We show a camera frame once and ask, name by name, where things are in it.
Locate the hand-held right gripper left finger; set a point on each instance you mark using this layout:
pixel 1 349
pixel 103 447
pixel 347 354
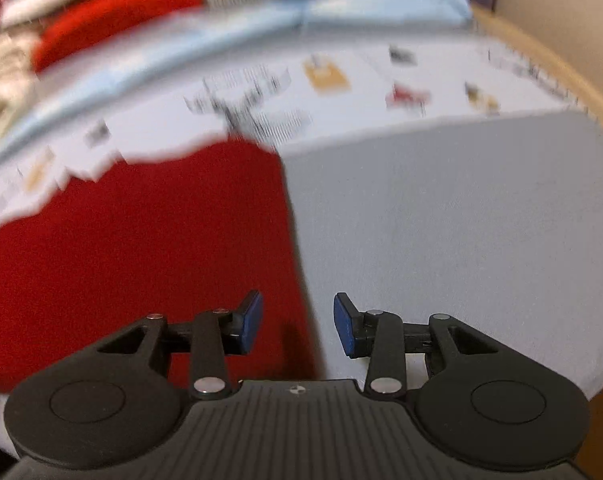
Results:
pixel 252 321

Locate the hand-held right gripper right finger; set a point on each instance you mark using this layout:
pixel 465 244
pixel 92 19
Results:
pixel 343 325

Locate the red knit sweater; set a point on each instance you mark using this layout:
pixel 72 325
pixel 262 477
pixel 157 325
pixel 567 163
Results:
pixel 131 270

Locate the grey bed sheet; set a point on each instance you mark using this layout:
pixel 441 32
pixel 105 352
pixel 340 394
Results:
pixel 456 235

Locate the white printed bed sheet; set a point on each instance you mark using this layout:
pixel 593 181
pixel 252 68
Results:
pixel 331 105

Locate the light blue blanket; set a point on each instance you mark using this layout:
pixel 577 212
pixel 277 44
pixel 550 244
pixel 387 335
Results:
pixel 261 25

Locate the red folded garment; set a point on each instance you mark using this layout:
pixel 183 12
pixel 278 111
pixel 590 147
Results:
pixel 116 20

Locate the beige cloth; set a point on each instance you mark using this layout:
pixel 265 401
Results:
pixel 1 85

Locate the wooden bed frame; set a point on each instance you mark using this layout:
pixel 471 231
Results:
pixel 546 55

